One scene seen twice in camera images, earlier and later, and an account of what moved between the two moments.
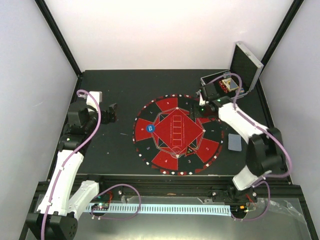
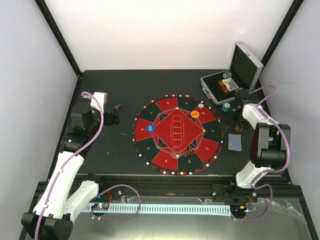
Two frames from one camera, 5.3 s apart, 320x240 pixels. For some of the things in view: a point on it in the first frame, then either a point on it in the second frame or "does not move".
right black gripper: x=195 y=113 → x=245 y=125
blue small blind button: x=150 y=128 does not move
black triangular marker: x=189 y=150 does not move
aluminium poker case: x=239 y=80 does not move
